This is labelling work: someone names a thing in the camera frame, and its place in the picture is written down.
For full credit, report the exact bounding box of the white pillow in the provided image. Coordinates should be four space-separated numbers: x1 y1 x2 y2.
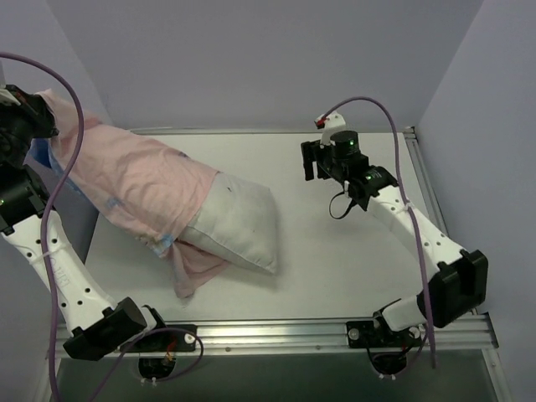
180 173 279 275

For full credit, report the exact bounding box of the pink pillowcase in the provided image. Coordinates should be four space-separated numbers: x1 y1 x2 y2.
39 90 226 299

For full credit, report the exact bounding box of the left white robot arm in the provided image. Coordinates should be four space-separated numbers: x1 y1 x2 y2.
1 85 169 361

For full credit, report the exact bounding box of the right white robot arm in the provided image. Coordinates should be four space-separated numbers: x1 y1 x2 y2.
301 131 488 346

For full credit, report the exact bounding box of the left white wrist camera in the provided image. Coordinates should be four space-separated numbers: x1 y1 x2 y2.
0 86 20 106

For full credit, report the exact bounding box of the black wire loop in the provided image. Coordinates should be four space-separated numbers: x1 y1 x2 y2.
328 190 361 219

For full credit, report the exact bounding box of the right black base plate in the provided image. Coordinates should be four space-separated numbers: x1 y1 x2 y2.
345 319 422 349

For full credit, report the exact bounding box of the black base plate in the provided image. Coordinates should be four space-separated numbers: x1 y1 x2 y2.
345 319 422 349
129 323 198 353

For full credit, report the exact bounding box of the front aluminium rail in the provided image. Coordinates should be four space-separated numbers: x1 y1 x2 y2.
45 313 499 359

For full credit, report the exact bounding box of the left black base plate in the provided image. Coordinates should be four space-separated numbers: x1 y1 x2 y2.
129 323 198 353

